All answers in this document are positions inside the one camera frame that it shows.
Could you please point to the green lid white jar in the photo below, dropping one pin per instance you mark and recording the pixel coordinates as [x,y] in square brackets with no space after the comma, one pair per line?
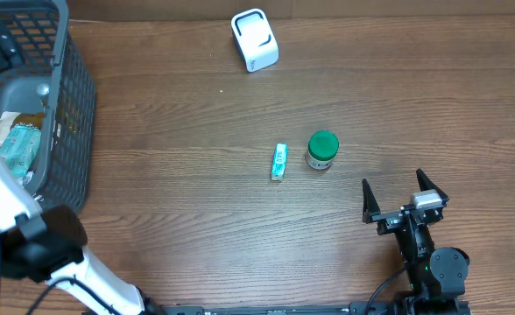
[322,148]

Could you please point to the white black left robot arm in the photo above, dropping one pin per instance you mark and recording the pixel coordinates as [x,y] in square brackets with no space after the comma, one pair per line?
[50,246]

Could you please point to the grey plastic mesh basket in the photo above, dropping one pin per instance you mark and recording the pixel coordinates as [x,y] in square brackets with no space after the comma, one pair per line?
[55,80]

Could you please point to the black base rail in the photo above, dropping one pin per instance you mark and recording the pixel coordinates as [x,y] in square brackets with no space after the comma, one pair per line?
[354,308]

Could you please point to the brown snack packet in basket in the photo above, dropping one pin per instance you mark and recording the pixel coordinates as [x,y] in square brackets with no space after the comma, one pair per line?
[9,120]

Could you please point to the teal tissue pack in basket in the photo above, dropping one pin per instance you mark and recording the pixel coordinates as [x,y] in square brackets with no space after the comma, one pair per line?
[20,148]

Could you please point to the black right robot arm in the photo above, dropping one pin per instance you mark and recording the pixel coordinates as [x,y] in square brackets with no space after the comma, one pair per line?
[436,275]

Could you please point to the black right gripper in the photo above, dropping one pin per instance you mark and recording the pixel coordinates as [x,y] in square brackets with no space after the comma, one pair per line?
[401,216]

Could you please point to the teal Kleenex tissue pack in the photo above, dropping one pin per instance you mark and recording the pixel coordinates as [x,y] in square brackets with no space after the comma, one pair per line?
[279,161]

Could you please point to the white barcode scanner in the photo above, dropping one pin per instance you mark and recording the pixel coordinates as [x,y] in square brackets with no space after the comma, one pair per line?
[254,39]

